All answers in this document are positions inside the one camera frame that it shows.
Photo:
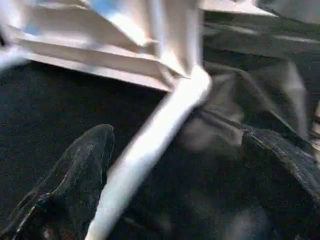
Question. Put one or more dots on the white plastic table leg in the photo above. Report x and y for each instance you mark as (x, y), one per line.
(150, 137)

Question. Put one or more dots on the white plastic table top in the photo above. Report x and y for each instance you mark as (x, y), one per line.
(100, 37)

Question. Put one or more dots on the black work mat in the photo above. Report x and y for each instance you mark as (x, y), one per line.
(50, 105)

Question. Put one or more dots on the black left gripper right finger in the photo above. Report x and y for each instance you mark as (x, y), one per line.
(295, 190)

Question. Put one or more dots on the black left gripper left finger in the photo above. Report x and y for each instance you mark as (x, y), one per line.
(62, 195)

